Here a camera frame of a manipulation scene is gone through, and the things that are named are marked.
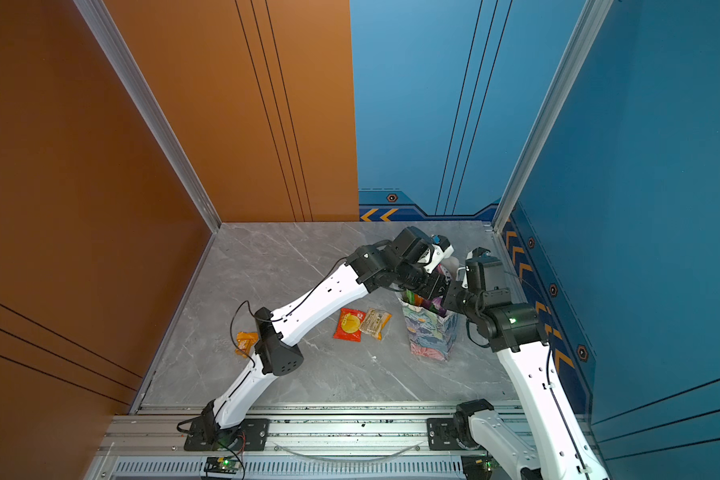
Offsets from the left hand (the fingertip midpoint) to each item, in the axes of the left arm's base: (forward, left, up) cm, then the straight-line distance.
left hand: (452, 290), depth 71 cm
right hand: (0, +1, 0) cm, 1 cm away
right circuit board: (-33, -6, -25) cm, 42 cm away
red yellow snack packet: (+2, +26, -24) cm, 36 cm away
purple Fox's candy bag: (-2, +3, -5) cm, 6 cm away
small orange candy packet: (-3, +57, -25) cm, 62 cm away
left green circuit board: (-33, +54, -27) cm, 69 cm away
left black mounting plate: (-27, +49, -25) cm, 61 cm away
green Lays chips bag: (-5, +10, +4) cm, 12 cm away
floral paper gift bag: (-7, +5, -9) cm, 12 cm away
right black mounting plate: (-26, 0, -24) cm, 36 cm away
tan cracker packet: (+3, +18, -23) cm, 30 cm away
